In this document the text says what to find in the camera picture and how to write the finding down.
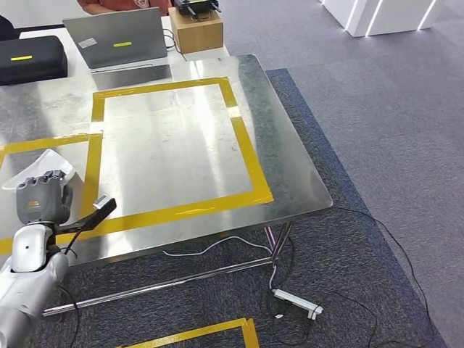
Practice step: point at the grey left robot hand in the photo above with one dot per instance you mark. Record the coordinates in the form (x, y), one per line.
(41, 199)

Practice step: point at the white plastic car part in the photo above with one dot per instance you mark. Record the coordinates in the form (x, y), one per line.
(36, 165)

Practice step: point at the steel workbench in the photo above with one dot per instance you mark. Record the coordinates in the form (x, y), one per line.
(290, 168)

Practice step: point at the black case with yellow strip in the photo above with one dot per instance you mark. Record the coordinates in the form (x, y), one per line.
(32, 65)

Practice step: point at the white table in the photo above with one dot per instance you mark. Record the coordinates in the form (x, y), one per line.
(74, 57)

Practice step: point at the grey laptop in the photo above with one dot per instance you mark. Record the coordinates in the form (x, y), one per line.
(119, 43)

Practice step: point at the person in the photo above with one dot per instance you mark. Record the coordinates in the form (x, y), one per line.
(119, 5)

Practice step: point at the cardboard box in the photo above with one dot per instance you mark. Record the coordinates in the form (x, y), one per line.
(198, 36)

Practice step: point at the black controller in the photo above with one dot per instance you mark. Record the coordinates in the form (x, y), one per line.
(195, 7)

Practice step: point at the white power strip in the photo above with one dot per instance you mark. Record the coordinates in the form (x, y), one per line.
(297, 301)

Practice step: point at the white display plinth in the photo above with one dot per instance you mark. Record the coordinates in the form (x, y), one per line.
(398, 14)

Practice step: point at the black camera bracket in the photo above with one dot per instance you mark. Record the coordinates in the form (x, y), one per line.
(94, 218)

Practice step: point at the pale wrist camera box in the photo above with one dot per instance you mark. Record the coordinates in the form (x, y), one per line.
(101, 201)

